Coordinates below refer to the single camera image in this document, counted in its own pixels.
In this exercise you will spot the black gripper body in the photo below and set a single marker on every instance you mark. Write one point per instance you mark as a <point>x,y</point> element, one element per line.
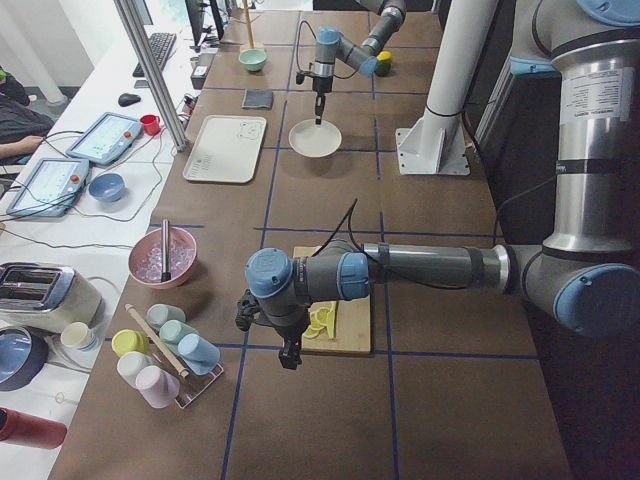
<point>320,85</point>
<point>289,333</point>

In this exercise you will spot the person forearm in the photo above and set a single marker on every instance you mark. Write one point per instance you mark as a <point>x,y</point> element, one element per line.
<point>20,148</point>

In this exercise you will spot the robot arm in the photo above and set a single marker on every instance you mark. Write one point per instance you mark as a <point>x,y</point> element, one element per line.
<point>332,45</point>
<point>580,274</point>

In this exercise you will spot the cream rectangular tray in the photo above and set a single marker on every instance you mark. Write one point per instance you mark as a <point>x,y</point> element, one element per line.
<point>226,149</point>

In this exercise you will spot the cream round plate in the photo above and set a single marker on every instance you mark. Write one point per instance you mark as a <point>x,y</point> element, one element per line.
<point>313,140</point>

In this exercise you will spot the yellow plastic knife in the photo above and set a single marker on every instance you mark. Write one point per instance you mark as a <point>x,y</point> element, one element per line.
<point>330,322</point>

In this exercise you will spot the bamboo cutting board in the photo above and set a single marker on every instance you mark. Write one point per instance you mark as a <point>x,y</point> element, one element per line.
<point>352,334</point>

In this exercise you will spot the grey folded cloth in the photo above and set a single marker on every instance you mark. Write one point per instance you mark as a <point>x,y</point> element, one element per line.
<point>257,99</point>

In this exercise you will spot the green lime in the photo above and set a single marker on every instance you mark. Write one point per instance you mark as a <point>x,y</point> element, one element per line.
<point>383,68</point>

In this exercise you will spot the yellow lemon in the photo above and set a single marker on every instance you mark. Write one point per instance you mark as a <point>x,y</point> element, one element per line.
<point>384,56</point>

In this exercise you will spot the green bowl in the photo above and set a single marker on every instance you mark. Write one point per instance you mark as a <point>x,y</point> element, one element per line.
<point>253,60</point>

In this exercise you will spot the blue cup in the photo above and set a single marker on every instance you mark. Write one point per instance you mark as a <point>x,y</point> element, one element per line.
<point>200,355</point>

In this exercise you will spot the clear acrylic cup rack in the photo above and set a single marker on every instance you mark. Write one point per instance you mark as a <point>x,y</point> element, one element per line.
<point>193,385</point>

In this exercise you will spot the wooden mug stand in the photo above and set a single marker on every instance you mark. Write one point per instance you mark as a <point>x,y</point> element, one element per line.
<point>251,44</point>

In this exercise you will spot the green cup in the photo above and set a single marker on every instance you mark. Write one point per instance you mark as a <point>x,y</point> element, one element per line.
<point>172,331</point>

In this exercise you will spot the pink cup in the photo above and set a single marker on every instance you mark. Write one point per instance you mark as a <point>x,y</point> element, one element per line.
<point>158,387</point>

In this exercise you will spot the grey cup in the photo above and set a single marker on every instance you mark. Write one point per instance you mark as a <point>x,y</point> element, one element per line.
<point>159,314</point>

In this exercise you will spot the metal tongs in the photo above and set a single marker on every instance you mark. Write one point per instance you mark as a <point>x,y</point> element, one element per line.
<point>165,251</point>

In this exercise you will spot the white cup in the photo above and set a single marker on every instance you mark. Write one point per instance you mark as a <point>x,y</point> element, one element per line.
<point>131,364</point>

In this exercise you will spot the pink bowl with ice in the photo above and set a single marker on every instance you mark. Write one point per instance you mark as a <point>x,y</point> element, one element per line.
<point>145,259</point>

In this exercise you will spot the yellow cup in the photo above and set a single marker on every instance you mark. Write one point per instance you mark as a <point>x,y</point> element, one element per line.
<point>128,340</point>

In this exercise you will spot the black keyboard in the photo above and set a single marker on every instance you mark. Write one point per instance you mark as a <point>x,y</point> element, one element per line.
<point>162,44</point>

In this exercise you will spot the red cup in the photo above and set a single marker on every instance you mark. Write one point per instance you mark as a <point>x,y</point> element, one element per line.
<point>150,124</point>

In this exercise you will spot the black computer mouse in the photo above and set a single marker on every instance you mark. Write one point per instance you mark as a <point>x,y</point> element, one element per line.
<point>128,99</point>

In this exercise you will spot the paper cup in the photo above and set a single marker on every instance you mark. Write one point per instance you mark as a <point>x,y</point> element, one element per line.
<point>79,336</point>

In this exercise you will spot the teach pendant far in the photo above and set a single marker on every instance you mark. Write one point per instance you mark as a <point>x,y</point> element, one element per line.
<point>107,139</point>

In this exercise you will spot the teach pendant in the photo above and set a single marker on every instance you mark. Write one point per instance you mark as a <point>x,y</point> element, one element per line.
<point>107,139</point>
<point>51,188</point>

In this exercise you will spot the cream toaster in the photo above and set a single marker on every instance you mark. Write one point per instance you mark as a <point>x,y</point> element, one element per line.
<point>46,296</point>

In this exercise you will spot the dark blue bowl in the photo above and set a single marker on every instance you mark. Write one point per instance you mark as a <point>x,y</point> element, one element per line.
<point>23,356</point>

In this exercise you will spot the teach pendant near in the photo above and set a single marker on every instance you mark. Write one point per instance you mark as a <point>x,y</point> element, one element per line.
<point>51,188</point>

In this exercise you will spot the red bottle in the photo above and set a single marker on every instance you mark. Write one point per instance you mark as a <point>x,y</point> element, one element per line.
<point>19,428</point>

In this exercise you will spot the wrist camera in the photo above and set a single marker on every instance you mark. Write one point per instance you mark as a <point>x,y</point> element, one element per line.
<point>249,312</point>
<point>301,76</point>

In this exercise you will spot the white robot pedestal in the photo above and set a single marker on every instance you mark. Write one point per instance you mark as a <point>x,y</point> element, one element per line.
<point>435,145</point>

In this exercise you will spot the aluminium frame post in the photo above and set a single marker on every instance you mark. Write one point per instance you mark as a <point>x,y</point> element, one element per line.
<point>135,30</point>

